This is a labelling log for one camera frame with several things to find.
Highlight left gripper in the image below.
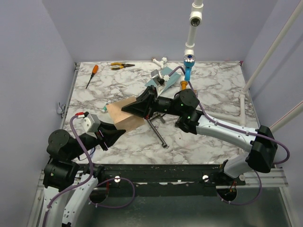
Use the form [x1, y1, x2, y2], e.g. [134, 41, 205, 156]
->
[69, 119, 127, 159]

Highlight white pipe tee fitting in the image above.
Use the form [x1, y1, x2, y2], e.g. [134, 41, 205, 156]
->
[152, 57, 168, 69]

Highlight brown paper letter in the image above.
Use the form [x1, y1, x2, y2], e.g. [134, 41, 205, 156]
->
[107, 96, 145, 132]

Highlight black metal T bar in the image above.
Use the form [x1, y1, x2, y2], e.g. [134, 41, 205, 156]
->
[147, 113, 169, 148]

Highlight yellow handled pliers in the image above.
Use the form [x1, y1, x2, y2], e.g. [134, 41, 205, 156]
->
[111, 62, 135, 70]

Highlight orange handled screwdriver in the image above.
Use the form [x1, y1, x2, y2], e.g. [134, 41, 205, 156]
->
[86, 65, 98, 89]

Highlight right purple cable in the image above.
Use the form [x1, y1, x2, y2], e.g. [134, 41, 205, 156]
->
[163, 66, 290, 206]

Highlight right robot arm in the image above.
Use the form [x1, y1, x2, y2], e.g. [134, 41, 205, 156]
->
[121, 86, 277, 185]

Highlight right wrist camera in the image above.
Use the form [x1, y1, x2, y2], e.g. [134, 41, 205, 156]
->
[151, 70, 165, 86]

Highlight blue tap valve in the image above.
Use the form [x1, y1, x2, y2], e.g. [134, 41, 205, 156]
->
[183, 54, 196, 82]

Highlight white PVC pipe assembly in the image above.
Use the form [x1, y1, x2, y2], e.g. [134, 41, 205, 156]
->
[184, 0, 303, 132]

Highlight metal wall hook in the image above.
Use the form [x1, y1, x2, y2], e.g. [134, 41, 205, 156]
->
[56, 102, 66, 115]

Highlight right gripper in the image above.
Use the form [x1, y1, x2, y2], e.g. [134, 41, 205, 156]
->
[121, 86, 183, 121]

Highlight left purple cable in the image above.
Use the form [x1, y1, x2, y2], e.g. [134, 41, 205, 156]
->
[42, 111, 136, 227]

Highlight orange brass tap valve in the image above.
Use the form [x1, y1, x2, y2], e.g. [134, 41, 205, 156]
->
[180, 80, 188, 90]

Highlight purple cable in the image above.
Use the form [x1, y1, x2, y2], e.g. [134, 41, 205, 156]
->
[163, 66, 290, 206]
[42, 111, 136, 227]

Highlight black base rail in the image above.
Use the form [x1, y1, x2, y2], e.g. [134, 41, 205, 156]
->
[89, 164, 245, 201]

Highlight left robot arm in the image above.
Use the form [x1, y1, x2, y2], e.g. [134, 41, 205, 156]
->
[40, 118, 126, 227]

